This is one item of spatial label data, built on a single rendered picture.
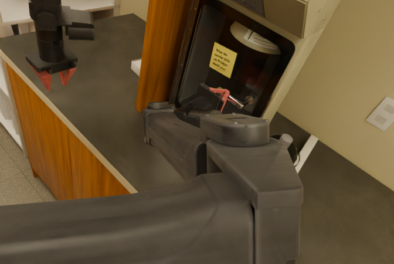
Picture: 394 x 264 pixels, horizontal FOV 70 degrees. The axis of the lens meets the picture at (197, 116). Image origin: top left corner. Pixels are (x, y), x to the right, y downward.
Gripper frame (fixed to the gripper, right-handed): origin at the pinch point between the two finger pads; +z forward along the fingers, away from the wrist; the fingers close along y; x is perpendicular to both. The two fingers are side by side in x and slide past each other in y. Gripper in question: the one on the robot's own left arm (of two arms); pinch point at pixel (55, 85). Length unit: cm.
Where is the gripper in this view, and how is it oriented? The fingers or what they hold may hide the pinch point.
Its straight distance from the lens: 85.9
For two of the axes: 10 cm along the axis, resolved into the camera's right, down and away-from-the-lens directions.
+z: -2.3, 7.2, 6.5
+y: 6.4, -3.9, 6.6
